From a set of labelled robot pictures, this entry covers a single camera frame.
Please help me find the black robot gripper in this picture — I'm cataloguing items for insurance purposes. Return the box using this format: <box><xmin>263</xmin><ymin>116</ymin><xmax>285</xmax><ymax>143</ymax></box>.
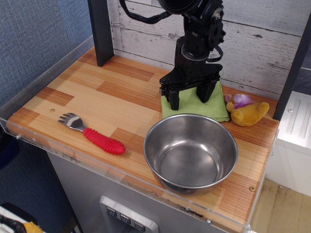
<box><xmin>160</xmin><ymin>54</ymin><xmax>223</xmax><ymax>111</ymax></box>

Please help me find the green towel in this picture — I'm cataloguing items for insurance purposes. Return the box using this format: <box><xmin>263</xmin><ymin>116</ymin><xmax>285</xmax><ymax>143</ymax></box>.
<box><xmin>161</xmin><ymin>82</ymin><xmax>230</xmax><ymax>122</ymax></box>

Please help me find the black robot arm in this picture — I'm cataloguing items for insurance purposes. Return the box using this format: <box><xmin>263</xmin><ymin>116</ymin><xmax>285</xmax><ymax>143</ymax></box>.
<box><xmin>159</xmin><ymin>0</ymin><xmax>226</xmax><ymax>110</ymax></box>

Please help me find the yellow plush toy with flower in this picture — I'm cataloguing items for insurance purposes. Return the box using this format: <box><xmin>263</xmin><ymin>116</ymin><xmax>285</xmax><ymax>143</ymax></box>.
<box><xmin>224</xmin><ymin>94</ymin><xmax>270</xmax><ymax>127</ymax></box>

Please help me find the stainless steel bowl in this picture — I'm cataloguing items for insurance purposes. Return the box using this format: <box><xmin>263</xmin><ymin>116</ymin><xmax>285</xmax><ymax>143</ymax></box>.
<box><xmin>143</xmin><ymin>114</ymin><xmax>238</xmax><ymax>195</ymax></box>

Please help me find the clear acrylic table guard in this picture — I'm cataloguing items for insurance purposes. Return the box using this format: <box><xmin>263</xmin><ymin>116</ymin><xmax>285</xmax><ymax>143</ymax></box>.
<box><xmin>0</xmin><ymin>38</ymin><xmax>279</xmax><ymax>233</ymax></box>

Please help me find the white ribbed box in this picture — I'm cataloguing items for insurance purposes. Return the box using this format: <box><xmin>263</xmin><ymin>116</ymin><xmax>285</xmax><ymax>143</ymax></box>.
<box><xmin>265</xmin><ymin>91</ymin><xmax>311</xmax><ymax>196</ymax></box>

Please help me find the grey cabinet with button panel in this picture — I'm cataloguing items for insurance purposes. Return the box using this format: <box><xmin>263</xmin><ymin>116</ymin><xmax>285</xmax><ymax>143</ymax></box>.
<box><xmin>46</xmin><ymin>151</ymin><xmax>219</xmax><ymax>233</ymax></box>

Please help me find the yellow object at bottom left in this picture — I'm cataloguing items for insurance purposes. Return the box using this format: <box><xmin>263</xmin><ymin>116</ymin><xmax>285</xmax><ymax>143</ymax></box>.
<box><xmin>23</xmin><ymin>222</ymin><xmax>43</xmax><ymax>233</ymax></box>

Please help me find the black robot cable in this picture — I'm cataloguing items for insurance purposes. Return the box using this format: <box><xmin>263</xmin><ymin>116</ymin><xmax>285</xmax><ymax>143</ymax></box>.
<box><xmin>118</xmin><ymin>0</ymin><xmax>172</xmax><ymax>25</ymax></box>

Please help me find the dark right vertical post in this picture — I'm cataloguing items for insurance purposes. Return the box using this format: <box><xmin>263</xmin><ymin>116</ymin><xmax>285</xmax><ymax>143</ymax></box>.
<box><xmin>273</xmin><ymin>15</ymin><xmax>311</xmax><ymax>121</ymax></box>

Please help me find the dark vertical post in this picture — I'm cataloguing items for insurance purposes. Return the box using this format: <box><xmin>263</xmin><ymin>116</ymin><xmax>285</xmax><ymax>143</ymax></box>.
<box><xmin>273</xmin><ymin>15</ymin><xmax>311</xmax><ymax>121</ymax></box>
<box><xmin>87</xmin><ymin>0</ymin><xmax>114</xmax><ymax>67</ymax></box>

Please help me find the red handled metal spork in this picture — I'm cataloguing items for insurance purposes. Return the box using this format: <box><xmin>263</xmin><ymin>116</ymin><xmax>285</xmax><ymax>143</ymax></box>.
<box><xmin>58</xmin><ymin>113</ymin><xmax>126</xmax><ymax>155</ymax></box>

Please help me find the dark left vertical post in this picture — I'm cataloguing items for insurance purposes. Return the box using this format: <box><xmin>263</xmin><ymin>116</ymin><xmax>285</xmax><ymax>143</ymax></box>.
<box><xmin>87</xmin><ymin>0</ymin><xmax>114</xmax><ymax>67</ymax></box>

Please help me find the black braided cable bottom left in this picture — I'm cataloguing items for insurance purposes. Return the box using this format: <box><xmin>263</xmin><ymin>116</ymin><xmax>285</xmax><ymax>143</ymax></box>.
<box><xmin>0</xmin><ymin>215</ymin><xmax>26</xmax><ymax>233</ymax></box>

